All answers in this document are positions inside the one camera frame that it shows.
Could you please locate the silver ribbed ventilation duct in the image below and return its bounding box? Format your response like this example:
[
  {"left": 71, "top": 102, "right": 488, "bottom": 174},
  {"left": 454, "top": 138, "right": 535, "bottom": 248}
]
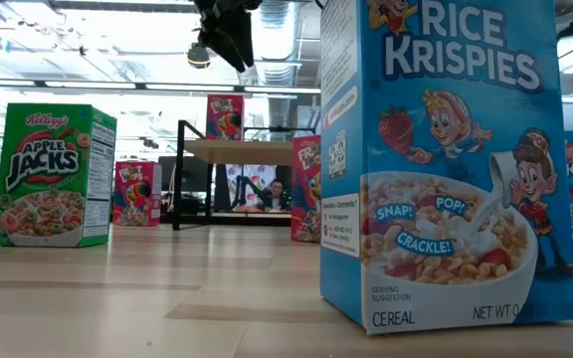
[{"left": 259, "top": 0, "right": 301, "bottom": 130}]

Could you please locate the white panel with coloured dots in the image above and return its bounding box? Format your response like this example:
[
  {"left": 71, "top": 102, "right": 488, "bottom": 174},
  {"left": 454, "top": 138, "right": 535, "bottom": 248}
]
[{"left": 225, "top": 163, "right": 292, "bottom": 210}]

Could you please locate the long ceiling light bar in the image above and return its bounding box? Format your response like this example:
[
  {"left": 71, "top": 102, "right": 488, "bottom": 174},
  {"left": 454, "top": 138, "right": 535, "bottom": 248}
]
[{"left": 0, "top": 79, "right": 321, "bottom": 96}]

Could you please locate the wooden shelf with black legs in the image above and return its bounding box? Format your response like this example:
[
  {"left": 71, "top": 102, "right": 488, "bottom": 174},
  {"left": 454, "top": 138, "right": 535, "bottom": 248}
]
[{"left": 171, "top": 118, "right": 322, "bottom": 233}]

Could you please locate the person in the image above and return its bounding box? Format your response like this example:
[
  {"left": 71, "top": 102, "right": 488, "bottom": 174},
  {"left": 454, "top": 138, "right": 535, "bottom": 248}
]
[{"left": 265, "top": 177, "right": 290, "bottom": 213}]

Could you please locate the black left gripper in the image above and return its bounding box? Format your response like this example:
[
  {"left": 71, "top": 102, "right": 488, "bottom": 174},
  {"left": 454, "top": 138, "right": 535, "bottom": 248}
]
[{"left": 194, "top": 0, "right": 263, "bottom": 73}]

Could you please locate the black monitor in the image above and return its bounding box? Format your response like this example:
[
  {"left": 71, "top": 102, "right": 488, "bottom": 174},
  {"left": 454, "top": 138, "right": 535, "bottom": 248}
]
[{"left": 157, "top": 155, "right": 209, "bottom": 194}]

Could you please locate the green Apple Jacks cereal box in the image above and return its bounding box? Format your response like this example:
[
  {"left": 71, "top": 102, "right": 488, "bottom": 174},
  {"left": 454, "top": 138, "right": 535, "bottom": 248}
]
[{"left": 0, "top": 102, "right": 118, "bottom": 249}]

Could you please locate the red Froot Loops cereal box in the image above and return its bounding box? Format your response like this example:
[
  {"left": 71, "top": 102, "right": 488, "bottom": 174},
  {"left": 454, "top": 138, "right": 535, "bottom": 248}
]
[
  {"left": 289, "top": 133, "right": 323, "bottom": 244},
  {"left": 205, "top": 93, "right": 246, "bottom": 142},
  {"left": 111, "top": 160, "right": 163, "bottom": 228}
]

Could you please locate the black overhead camera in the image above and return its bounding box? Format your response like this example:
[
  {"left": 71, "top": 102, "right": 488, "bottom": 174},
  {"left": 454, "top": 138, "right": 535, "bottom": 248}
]
[{"left": 186, "top": 42, "right": 213, "bottom": 71}]

